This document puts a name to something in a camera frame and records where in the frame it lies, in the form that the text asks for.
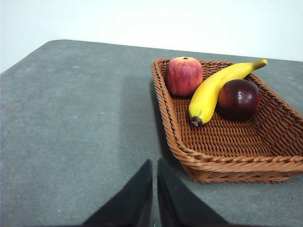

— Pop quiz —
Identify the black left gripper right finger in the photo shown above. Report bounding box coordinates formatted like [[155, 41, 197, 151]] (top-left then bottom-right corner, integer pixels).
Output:
[[157, 158, 231, 227]]

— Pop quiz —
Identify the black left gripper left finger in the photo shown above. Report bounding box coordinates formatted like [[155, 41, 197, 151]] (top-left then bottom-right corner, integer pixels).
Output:
[[81, 158, 153, 227]]

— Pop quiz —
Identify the brown wicker basket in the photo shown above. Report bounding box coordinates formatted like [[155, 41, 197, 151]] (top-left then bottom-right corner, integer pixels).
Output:
[[151, 58, 303, 185]]

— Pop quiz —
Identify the yellow banana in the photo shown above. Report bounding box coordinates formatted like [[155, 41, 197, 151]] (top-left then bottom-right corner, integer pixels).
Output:
[[188, 59, 268, 127]]

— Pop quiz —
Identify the dark purple plum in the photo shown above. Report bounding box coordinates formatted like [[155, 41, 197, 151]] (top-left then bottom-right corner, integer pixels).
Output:
[[218, 79, 261, 119]]

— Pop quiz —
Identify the red apple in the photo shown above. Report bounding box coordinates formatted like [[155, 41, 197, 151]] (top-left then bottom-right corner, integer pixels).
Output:
[[165, 56, 204, 96]]

